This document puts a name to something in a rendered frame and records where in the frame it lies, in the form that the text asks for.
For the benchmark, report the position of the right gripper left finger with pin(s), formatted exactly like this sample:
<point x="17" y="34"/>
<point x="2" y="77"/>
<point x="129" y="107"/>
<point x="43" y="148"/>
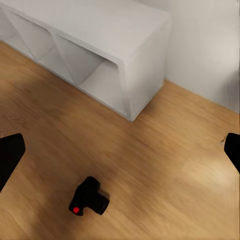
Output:
<point x="12" y="148"/>

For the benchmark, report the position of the bookcase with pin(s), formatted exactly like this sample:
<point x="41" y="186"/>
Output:
<point x="113" y="50"/>

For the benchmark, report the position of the digital camera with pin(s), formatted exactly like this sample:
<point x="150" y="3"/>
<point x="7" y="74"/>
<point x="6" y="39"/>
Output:
<point x="87" y="196"/>

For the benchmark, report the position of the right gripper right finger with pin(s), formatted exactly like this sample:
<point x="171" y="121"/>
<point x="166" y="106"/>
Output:
<point x="232" y="149"/>

